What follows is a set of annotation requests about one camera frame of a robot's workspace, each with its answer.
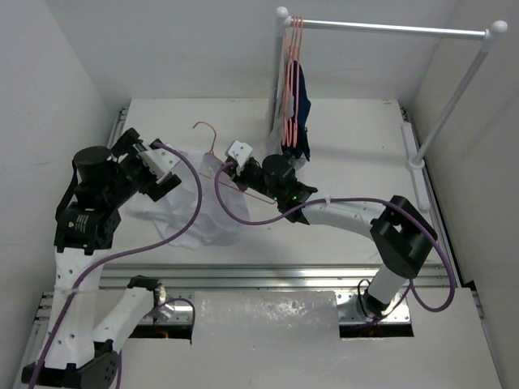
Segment grey hanging garment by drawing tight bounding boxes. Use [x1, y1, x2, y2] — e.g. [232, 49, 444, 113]
[264, 125, 311, 170]

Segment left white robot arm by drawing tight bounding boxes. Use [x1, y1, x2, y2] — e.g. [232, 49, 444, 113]
[21, 128, 181, 388]

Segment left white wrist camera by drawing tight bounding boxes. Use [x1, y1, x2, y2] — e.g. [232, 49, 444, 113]
[137, 144, 181, 183]

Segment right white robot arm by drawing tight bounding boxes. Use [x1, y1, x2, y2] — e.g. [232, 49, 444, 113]
[225, 155, 437, 319]

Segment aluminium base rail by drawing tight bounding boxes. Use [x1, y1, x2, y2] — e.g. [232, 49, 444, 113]
[34, 263, 479, 325]

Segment purple cable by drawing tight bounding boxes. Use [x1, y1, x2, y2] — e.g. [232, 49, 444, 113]
[28, 141, 203, 389]
[214, 160, 457, 313]

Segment pink hangers on rack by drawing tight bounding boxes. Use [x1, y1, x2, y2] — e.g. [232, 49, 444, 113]
[281, 16, 303, 148]

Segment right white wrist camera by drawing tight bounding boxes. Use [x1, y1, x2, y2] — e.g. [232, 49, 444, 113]
[225, 140, 253, 172]

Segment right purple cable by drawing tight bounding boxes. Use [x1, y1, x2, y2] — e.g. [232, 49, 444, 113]
[214, 160, 457, 313]

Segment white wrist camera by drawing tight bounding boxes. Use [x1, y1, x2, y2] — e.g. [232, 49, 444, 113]
[225, 140, 253, 172]
[137, 144, 181, 183]

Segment dark blue hanging garment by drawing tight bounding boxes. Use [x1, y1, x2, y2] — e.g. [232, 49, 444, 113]
[279, 60, 313, 163]

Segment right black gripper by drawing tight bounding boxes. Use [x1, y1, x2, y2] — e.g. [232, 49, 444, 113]
[221, 160, 282, 203]

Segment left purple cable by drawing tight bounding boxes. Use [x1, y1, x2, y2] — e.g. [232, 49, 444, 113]
[28, 141, 203, 389]

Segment pink wire hanger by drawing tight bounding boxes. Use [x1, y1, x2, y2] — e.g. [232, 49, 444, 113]
[192, 121, 277, 205]

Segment white shirt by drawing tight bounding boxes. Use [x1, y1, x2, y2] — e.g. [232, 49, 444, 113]
[126, 151, 251, 250]

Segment white clothes rack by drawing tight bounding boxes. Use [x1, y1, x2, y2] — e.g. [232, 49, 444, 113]
[266, 6, 508, 212]

